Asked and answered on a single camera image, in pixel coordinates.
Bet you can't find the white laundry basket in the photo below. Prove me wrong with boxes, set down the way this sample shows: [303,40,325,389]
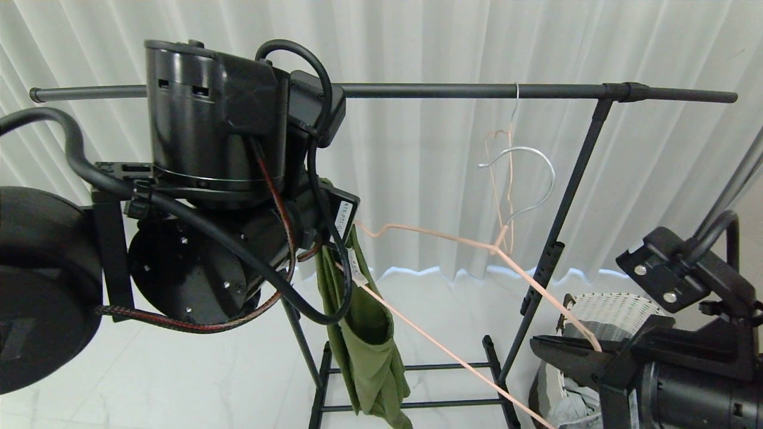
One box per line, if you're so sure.
[528,292,668,429]

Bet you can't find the white curtain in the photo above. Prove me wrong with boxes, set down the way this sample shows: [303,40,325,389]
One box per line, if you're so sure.
[0,0,763,284]

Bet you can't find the black clothes rack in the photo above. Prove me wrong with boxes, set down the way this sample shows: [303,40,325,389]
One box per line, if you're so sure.
[29,82,739,429]

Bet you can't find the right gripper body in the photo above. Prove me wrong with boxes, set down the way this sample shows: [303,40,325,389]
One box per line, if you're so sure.
[596,315,763,429]

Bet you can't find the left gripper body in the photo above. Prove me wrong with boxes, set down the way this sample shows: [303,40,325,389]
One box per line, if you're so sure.
[127,179,361,327]

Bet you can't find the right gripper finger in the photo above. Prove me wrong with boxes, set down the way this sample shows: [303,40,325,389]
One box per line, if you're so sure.
[531,335,628,359]
[529,344,622,389]

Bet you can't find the pink clothes hanger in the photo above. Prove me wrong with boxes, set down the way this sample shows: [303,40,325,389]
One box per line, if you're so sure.
[355,146,604,429]
[484,83,520,254]

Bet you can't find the pale grey shorts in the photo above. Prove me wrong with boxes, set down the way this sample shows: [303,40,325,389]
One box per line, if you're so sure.
[557,375,603,429]

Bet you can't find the green printed T-shirt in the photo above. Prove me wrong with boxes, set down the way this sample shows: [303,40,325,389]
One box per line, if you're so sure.
[314,223,413,429]

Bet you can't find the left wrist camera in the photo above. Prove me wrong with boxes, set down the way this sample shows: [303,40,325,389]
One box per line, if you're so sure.
[289,70,346,197]

